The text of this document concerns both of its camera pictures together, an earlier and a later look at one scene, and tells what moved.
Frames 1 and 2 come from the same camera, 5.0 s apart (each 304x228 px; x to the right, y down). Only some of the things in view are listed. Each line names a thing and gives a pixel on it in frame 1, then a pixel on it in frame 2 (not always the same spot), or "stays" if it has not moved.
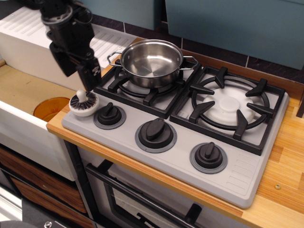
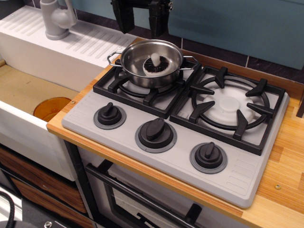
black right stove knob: x=208 y=158 stays
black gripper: x=74 y=37 → x=158 y=16
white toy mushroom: x=84 y=103 → x=156 y=65
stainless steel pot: x=152 y=63 stays
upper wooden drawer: x=52 y=181 stays
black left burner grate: x=159 y=101 stays
